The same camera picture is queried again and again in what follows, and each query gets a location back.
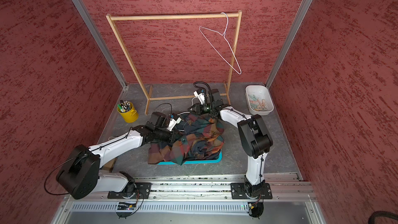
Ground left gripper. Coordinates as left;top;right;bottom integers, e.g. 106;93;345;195
154;128;184;144

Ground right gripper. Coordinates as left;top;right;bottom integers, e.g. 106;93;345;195
188;102;216;115

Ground plaid shirt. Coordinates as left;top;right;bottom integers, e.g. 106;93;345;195
147;113;225;166

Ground white wire hanger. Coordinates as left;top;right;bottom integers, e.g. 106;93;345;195
199;12;242;75

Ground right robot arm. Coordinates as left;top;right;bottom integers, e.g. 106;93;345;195
188;81;273;199

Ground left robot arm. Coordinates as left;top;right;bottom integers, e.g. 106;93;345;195
56;112;186;200

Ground clothespins in tray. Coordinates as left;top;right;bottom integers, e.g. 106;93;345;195
249;94;269;112

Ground yellow pen cup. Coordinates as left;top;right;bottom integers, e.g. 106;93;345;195
117;100;139;123

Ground teal plastic basket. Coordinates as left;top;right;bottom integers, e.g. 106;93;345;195
158;151;222;165

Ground wooden clothes rack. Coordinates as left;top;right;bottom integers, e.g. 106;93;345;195
106;10;243;115

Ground white plastic tray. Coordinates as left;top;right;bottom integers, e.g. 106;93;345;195
246;85;274;116

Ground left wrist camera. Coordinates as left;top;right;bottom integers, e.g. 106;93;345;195
167;114;182;131

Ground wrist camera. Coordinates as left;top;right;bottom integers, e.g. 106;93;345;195
194;88;207;105
167;114;182;131

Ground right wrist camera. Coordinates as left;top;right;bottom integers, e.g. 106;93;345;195
194;88;207;105

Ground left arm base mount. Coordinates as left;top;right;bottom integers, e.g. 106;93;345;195
107;182;152;200

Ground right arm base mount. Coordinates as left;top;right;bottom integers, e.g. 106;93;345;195
230;181;273;200

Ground aluminium rail frame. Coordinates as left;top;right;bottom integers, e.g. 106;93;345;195
53;173;325;224

